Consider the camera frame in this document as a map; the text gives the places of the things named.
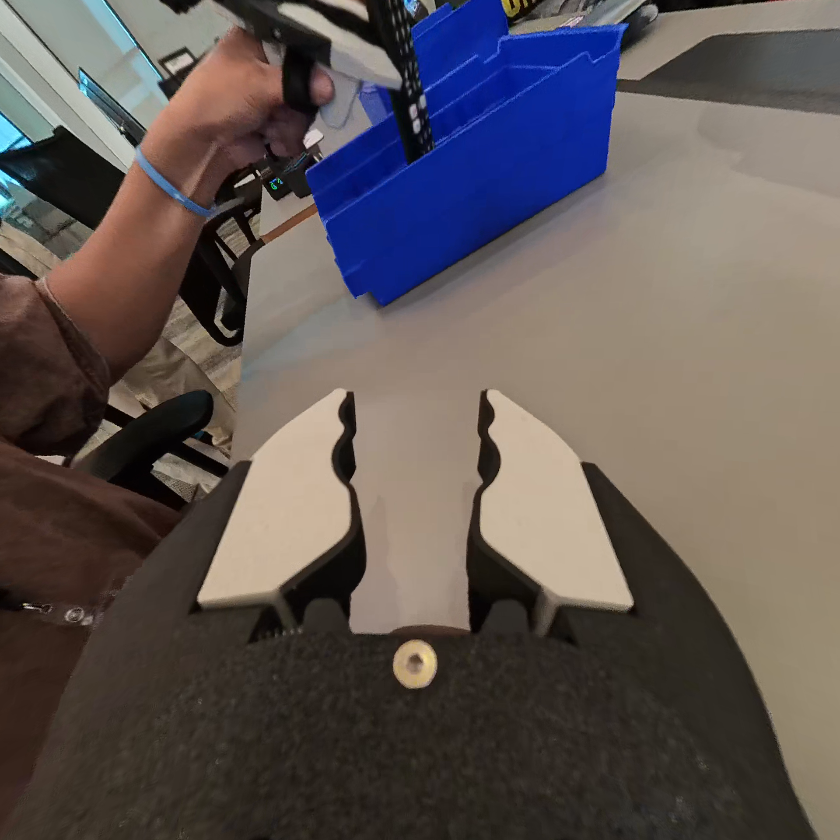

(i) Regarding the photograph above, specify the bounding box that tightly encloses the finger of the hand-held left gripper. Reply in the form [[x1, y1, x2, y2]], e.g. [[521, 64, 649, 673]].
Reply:
[[277, 0, 371, 32], [322, 33, 406, 91]]

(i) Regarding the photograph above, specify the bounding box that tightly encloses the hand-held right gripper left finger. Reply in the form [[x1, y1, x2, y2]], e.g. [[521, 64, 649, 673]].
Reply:
[[196, 387, 367, 627]]

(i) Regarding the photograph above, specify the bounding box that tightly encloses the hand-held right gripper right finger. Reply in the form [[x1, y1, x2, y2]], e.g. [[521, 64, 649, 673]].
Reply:
[[467, 387, 636, 636]]

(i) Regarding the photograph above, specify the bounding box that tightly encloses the black remote control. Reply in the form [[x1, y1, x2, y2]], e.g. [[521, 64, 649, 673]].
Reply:
[[369, 0, 435, 165]]

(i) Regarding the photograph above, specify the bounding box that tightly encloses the blue plastic bin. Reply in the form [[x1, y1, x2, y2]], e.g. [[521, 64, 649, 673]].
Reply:
[[305, 0, 631, 309]]

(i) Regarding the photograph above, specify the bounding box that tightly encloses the person's left forearm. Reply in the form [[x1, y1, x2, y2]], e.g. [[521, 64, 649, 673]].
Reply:
[[41, 154, 214, 383]]

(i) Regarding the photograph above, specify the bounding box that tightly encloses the grey desk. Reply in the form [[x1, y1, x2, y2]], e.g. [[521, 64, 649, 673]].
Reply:
[[231, 0, 840, 840]]

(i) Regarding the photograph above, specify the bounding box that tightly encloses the person's left hand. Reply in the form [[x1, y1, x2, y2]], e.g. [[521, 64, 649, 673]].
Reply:
[[140, 28, 337, 207]]

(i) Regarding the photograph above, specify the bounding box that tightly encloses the black device with green display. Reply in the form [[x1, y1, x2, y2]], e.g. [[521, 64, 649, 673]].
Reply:
[[261, 152, 324, 202]]

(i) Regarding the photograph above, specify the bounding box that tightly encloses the black office chair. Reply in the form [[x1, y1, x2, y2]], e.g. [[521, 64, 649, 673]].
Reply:
[[71, 389, 232, 509], [176, 167, 265, 347]]

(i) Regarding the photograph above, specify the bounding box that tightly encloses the blue wristband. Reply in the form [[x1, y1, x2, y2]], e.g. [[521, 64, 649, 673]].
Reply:
[[133, 146, 219, 219]]

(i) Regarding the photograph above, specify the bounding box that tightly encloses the person in brown shirt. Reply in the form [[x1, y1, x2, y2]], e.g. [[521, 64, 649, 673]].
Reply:
[[0, 274, 188, 808]]

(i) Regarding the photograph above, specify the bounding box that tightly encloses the black badge strap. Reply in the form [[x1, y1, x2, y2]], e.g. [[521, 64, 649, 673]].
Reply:
[[0, 591, 106, 630]]

